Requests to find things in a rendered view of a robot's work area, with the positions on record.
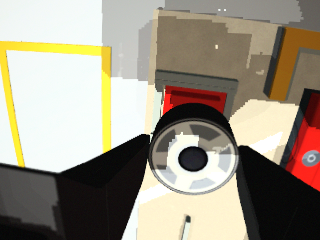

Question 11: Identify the black wheel with grey rim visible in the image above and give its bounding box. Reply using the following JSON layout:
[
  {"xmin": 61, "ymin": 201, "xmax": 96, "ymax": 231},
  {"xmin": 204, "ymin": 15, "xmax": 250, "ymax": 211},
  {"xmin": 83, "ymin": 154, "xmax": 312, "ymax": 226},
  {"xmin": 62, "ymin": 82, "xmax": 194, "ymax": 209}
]
[{"xmin": 148, "ymin": 103, "xmax": 239, "ymax": 196}]

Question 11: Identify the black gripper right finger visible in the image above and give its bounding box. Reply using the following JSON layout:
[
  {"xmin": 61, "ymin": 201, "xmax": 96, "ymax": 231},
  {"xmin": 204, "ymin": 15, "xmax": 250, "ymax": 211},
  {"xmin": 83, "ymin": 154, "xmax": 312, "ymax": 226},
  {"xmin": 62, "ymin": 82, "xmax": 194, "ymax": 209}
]
[{"xmin": 235, "ymin": 144, "xmax": 320, "ymax": 240}]

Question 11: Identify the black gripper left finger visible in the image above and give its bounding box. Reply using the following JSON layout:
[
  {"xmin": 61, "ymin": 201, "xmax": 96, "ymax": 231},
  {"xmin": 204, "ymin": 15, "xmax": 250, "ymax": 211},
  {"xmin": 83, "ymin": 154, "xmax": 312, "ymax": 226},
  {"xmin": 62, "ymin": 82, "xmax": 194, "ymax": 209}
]
[{"xmin": 0, "ymin": 134, "xmax": 150, "ymax": 240}]

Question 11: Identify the yellow rectangular outline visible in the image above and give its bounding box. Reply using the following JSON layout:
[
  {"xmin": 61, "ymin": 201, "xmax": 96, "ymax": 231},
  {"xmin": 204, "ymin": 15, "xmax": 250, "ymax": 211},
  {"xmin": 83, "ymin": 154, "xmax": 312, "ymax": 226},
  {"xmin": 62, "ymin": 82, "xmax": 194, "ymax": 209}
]
[{"xmin": 0, "ymin": 41, "xmax": 111, "ymax": 166}]

